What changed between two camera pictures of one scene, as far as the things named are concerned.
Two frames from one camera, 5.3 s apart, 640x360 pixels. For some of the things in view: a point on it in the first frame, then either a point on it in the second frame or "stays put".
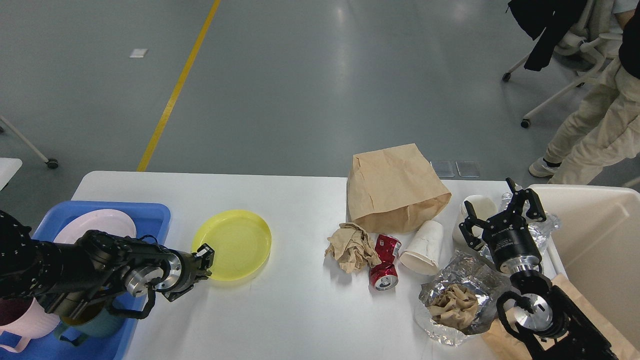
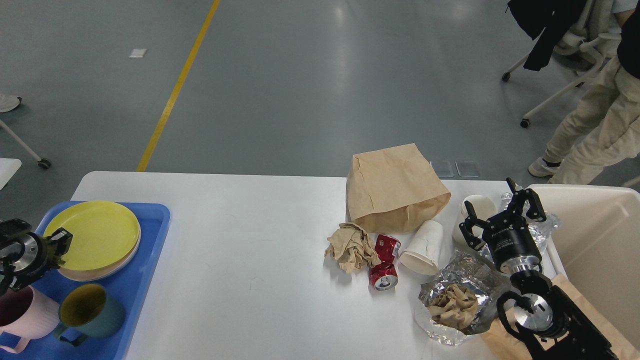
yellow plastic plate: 241,241 → 104,233
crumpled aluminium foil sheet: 466,269 stays put
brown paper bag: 394,189 stays put
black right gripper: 510,243 stays put
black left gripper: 183,270 → 26,257
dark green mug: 79,318 stays put
